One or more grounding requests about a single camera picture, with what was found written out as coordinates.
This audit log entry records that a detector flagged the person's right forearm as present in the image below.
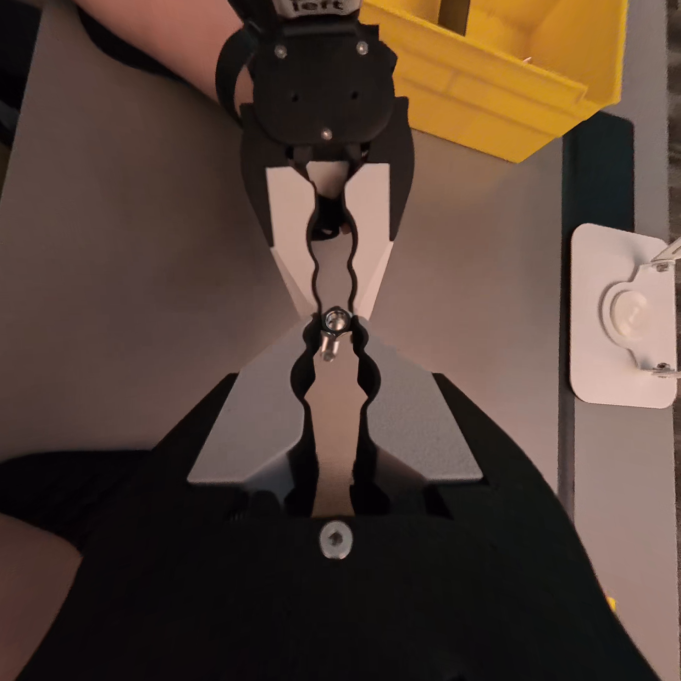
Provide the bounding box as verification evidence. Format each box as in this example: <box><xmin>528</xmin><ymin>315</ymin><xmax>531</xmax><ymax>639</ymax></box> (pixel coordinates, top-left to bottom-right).
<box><xmin>0</xmin><ymin>512</ymin><xmax>85</xmax><ymax>681</ymax></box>

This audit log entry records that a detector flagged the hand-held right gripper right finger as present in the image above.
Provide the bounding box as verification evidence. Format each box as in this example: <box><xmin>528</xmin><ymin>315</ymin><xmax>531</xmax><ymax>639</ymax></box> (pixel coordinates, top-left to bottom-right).
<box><xmin>353</xmin><ymin>315</ymin><xmax>485</xmax><ymax>494</ymax></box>

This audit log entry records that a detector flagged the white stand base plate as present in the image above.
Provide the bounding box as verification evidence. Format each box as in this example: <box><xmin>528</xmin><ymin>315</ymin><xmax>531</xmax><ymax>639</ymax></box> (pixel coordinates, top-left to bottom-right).
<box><xmin>569</xmin><ymin>223</ymin><xmax>679</xmax><ymax>409</ymax></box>

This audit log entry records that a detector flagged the white round disc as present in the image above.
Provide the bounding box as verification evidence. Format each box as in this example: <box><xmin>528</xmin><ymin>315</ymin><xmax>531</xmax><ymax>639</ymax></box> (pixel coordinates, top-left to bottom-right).
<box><xmin>607</xmin><ymin>287</ymin><xmax>658</xmax><ymax>341</ymax></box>

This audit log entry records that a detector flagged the person's left forearm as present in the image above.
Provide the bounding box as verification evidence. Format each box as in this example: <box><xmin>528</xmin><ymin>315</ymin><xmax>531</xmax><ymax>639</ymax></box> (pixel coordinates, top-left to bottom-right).
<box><xmin>72</xmin><ymin>0</ymin><xmax>251</xmax><ymax>104</ymax></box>

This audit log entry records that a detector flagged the steel hex bolt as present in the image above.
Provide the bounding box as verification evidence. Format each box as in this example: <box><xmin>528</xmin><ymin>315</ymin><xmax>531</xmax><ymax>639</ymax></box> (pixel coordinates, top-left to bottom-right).
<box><xmin>318</xmin><ymin>329</ymin><xmax>349</xmax><ymax>364</ymax></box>

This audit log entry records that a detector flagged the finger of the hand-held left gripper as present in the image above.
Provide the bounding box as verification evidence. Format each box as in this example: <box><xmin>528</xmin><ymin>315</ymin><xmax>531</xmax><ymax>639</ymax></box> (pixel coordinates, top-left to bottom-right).
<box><xmin>343</xmin><ymin>162</ymin><xmax>394</xmax><ymax>316</ymax></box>
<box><xmin>265</xmin><ymin>162</ymin><xmax>326</xmax><ymax>315</ymax></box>

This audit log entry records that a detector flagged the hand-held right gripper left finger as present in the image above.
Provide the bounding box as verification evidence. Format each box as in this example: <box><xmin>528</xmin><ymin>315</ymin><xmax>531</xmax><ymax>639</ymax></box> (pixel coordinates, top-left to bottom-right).
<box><xmin>186</xmin><ymin>315</ymin><xmax>321</xmax><ymax>497</ymax></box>

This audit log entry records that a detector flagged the dark bin divider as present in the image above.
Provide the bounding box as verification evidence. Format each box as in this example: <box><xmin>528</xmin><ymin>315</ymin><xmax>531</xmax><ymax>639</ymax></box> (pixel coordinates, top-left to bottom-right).
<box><xmin>436</xmin><ymin>0</ymin><xmax>471</xmax><ymax>38</ymax></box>

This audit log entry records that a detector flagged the person's left hand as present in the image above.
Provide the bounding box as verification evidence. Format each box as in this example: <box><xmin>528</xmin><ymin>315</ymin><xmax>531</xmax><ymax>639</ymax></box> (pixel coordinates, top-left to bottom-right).
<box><xmin>234</xmin><ymin>66</ymin><xmax>257</xmax><ymax>110</ymax></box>

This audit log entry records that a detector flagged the yellow plastic bin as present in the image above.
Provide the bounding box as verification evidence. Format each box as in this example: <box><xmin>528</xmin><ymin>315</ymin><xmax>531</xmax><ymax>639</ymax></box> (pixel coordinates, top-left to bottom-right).
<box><xmin>358</xmin><ymin>0</ymin><xmax>630</xmax><ymax>163</ymax></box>

